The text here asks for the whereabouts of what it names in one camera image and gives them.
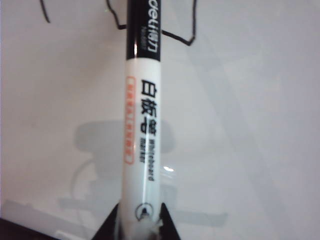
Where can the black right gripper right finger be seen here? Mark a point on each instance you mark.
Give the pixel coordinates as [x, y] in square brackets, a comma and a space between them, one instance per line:
[168, 227]

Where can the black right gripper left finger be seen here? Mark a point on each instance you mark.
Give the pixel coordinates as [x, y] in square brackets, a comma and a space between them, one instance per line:
[111, 227]

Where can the white black-banded whiteboard marker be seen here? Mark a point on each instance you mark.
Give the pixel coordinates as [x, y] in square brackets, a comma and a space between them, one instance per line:
[142, 125]

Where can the white glass whiteboard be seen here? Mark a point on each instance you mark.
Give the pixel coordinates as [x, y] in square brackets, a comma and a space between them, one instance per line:
[225, 100]

